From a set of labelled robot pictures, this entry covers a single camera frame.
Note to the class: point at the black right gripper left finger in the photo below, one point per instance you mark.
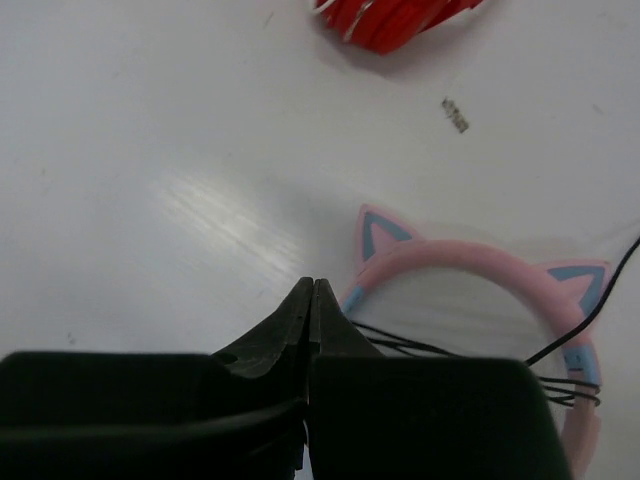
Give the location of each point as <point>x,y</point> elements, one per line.
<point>233,414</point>

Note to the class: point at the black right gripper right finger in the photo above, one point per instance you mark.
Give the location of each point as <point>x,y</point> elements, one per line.
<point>378,417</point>

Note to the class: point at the red over-ear headphones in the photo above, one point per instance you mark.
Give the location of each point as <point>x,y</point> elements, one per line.
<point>384,26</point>

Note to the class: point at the pink blue cat-ear headphones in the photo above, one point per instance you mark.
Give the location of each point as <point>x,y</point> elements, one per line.
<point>561,293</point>

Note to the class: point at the small grey label scrap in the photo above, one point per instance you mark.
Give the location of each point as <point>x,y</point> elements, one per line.
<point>454,114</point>

